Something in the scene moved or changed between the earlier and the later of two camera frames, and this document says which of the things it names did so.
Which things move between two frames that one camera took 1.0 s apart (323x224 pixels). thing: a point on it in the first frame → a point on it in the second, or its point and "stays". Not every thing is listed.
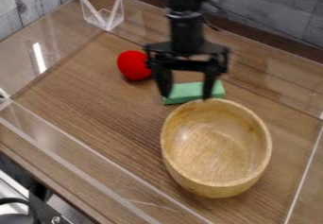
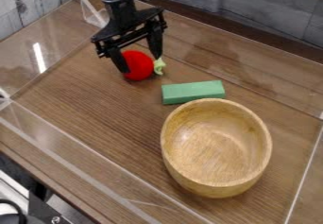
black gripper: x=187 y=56 → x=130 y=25
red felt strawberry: x=131 y=62 stays
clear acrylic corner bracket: x=103 y=18 stays
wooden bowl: x=216 y=145 stays
